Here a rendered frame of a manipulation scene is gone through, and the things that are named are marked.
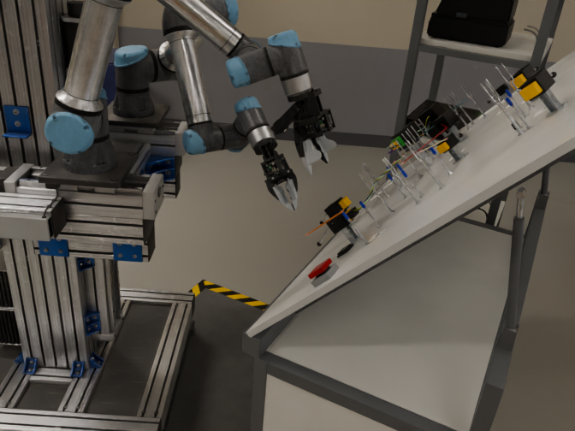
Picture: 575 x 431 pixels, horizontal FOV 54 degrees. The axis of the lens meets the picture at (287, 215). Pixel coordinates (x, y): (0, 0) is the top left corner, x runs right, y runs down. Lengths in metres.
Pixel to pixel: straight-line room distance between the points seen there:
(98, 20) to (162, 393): 1.41
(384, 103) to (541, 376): 2.97
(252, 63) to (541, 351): 2.27
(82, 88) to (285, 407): 0.98
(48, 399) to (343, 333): 1.18
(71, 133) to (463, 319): 1.24
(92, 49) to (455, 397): 1.23
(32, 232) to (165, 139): 0.66
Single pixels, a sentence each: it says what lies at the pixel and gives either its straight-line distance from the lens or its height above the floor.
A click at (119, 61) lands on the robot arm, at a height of 1.35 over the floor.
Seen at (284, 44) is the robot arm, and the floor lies 1.57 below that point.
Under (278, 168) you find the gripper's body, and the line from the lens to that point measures 1.61.
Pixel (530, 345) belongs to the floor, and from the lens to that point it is 3.21.
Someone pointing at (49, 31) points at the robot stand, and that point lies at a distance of 1.81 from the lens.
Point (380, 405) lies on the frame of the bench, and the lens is 1.48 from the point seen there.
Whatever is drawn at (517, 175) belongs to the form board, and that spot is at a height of 1.47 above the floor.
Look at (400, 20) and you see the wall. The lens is 5.08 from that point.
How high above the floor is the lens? 1.85
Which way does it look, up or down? 28 degrees down
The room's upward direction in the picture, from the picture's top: 5 degrees clockwise
